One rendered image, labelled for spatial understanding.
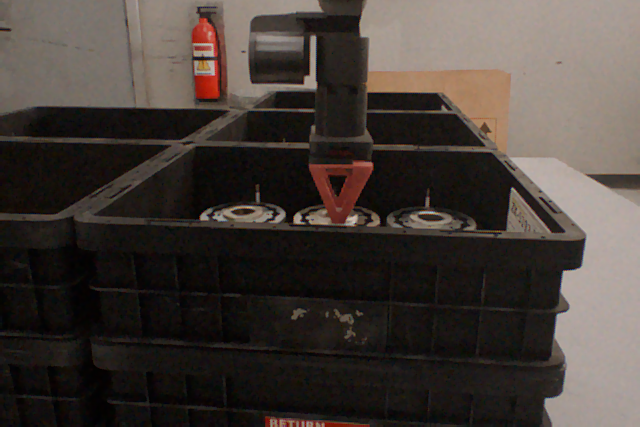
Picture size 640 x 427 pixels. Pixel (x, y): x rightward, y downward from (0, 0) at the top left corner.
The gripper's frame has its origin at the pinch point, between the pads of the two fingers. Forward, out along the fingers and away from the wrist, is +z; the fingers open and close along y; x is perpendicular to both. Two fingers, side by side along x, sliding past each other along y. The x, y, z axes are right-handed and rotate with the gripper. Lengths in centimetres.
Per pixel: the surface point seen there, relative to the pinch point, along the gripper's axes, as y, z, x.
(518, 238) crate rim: 23.1, -5.7, 12.0
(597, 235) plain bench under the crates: -35, 16, 50
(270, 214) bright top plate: -1.2, 1.1, -8.0
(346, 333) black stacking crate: 21.3, 3.4, 0.0
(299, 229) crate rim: 21.5, -5.5, -3.9
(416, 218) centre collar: 1.6, 0.3, 8.9
